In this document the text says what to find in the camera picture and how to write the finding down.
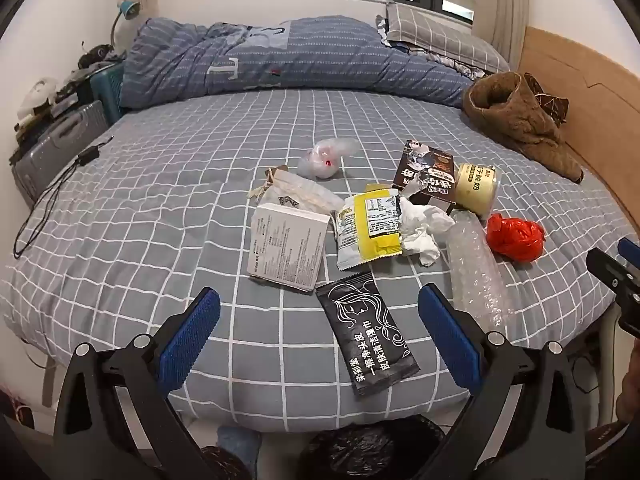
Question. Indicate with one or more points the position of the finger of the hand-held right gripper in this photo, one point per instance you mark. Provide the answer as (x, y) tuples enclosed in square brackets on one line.
[(607, 267), (629, 249)]

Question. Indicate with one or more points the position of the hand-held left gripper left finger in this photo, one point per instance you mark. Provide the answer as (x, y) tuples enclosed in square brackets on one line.
[(192, 330)]

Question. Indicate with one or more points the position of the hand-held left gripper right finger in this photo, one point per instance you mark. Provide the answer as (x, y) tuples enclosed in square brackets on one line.
[(450, 330)]

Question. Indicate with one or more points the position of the clear crushed plastic bottle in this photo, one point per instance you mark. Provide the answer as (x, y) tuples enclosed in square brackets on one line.
[(472, 270)]

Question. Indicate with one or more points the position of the black wet wipe sachet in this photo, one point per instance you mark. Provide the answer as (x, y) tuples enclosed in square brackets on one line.
[(367, 340)]

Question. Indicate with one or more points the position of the white tissue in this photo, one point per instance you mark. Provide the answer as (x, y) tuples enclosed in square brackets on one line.
[(420, 230)]

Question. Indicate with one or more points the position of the white cardboard box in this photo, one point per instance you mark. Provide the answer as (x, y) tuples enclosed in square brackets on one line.
[(287, 245)]

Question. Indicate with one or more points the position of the yellow snack packet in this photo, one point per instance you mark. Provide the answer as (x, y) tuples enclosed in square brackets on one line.
[(367, 222)]

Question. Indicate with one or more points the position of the yellow plastic cup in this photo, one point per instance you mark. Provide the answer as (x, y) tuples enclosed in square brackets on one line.
[(475, 187)]

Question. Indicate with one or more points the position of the silver foil wrapper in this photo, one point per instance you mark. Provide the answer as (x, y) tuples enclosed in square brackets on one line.
[(417, 187)]

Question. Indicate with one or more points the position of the black trash bag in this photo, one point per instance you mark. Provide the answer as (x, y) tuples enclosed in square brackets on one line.
[(350, 452)]

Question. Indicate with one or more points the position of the brown printed carton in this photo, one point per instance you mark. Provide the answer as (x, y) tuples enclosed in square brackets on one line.
[(425, 165)]

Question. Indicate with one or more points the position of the clear plastic bag red print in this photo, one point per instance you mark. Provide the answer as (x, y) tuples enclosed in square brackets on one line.
[(325, 157)]

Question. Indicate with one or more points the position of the person's right forearm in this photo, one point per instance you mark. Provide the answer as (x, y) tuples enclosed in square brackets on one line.
[(631, 375)]

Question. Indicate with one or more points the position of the white metal leg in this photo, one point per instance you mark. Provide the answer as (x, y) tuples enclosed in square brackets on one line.
[(607, 360)]

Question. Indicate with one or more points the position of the blue fabric item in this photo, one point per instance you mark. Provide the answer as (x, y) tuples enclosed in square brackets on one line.
[(240, 442)]

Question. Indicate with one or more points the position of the wooden headboard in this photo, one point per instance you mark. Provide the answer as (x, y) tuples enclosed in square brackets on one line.
[(600, 125)]

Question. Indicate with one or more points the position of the dark brown patterned cloth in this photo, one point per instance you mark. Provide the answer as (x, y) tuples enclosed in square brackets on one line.
[(547, 102)]

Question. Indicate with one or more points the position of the dark brown shoe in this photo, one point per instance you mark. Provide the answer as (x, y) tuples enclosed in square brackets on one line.
[(605, 437)]

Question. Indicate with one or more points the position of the brown fleece garment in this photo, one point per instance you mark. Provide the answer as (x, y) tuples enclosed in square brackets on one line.
[(515, 115)]

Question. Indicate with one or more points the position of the grey suitcase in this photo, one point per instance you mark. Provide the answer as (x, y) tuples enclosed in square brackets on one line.
[(55, 145)]

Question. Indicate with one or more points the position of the teal plastic crate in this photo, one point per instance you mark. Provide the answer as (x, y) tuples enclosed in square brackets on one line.
[(107, 90)]

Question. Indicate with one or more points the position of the blue patterned cloth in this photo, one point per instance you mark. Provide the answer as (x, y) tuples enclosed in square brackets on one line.
[(450, 62)]

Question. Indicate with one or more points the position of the white round object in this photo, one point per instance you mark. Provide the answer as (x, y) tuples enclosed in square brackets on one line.
[(37, 92)]

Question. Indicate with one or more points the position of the grey checked pillow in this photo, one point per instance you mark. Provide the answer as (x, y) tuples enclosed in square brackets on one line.
[(440, 30)]

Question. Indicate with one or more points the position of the blue striped quilt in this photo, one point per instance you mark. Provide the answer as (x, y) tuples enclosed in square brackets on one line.
[(300, 60)]

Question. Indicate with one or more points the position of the dark tangled object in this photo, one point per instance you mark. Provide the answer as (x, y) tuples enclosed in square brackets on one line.
[(97, 55)]

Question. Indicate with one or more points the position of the blue desk lamp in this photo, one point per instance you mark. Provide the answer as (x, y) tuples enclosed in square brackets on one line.
[(129, 8)]

